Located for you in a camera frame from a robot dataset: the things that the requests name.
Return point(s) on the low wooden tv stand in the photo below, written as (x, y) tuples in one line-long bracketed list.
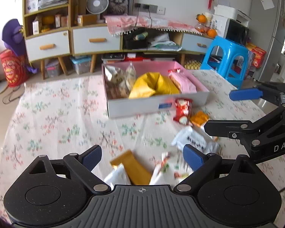
[(166, 42)]

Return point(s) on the red printed bucket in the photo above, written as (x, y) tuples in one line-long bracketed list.
[(15, 68)]

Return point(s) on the orange fruit lower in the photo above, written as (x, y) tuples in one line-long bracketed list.
[(212, 33)]

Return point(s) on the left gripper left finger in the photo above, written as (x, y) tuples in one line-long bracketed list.
[(81, 165)]

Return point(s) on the white pecan snack packet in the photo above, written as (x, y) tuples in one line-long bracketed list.
[(114, 77)]

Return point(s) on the pink snack packet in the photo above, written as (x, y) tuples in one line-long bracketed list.
[(180, 80)]

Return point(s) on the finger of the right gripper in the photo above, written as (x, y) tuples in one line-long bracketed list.
[(245, 94), (233, 129)]

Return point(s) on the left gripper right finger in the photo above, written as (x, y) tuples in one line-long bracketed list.
[(205, 168)]

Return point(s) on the purple plush toy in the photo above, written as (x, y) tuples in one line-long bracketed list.
[(14, 42)]

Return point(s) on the black microwave oven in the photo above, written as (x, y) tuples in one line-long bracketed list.
[(236, 32)]

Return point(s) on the brown orange snack packet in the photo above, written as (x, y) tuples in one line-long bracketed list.
[(137, 174)]

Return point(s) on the pink cardboard box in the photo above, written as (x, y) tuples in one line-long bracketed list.
[(119, 104)]

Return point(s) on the white black text packet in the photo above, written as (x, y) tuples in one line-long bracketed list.
[(189, 136)]

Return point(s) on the orange fruit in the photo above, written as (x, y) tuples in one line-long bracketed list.
[(201, 18), (212, 33)]

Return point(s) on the silver refrigerator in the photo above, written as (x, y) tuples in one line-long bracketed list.
[(267, 31)]

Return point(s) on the orange fruit upper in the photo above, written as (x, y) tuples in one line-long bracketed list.
[(201, 18)]

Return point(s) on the floral tablecloth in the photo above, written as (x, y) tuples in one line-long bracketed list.
[(65, 116)]

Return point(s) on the pink checkered cloth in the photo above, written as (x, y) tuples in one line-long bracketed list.
[(124, 24)]

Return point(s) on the blue plastic stool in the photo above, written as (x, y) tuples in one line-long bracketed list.
[(230, 51)]

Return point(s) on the wooden cabinet with drawers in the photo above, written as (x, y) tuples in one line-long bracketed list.
[(67, 40)]

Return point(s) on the white desk fan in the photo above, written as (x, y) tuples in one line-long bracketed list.
[(97, 7)]

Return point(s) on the yellow snack bag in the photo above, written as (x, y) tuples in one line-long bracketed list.
[(165, 86), (144, 86)]

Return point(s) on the clear bin blue lid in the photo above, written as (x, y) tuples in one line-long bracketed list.
[(81, 64)]

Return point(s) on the red white candy packet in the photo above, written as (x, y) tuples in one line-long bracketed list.
[(183, 110)]

